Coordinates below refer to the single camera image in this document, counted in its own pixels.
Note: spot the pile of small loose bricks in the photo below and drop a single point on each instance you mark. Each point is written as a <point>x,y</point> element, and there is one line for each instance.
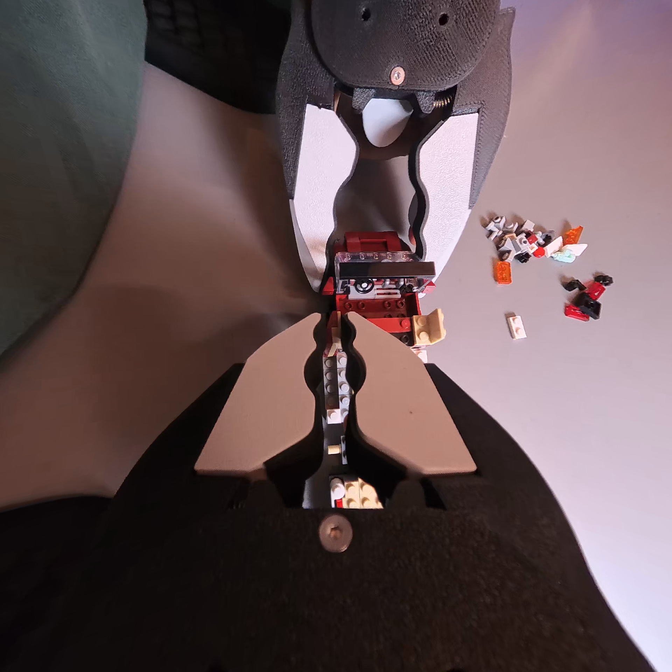
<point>517,239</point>

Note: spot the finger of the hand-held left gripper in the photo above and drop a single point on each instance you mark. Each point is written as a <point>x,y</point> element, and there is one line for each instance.
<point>317,173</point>
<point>449,178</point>

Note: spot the orange transparent slope brick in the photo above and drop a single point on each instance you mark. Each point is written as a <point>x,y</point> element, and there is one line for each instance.
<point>574,235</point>

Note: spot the small red and black brick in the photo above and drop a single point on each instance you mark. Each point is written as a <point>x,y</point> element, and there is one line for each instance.
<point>601,283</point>

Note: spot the black clip brick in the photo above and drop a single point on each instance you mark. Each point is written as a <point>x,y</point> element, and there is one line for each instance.
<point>575,285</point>

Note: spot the green sweatshirt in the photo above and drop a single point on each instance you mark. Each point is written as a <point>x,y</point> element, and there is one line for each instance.
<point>57,157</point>

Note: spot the grey desk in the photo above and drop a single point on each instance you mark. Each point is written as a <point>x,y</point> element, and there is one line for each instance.
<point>577,420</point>

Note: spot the black ribbed cushion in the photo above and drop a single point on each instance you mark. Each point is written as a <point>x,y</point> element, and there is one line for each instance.
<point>210,57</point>

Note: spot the red and black brick assembly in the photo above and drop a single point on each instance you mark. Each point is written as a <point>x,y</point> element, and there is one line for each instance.
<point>584,307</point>

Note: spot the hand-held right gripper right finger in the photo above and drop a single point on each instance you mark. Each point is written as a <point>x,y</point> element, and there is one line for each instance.
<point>404,409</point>

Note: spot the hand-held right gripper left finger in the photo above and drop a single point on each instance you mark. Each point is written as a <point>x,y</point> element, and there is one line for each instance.
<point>262,409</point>

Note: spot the red and tan brick truck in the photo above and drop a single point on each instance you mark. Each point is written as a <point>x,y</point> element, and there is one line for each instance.
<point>378,309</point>

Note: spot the small white plate brick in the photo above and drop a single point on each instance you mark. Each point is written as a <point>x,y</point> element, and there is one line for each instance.
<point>517,326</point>

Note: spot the orange transparent flat brick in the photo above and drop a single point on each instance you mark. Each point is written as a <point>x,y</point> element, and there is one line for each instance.
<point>503,272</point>

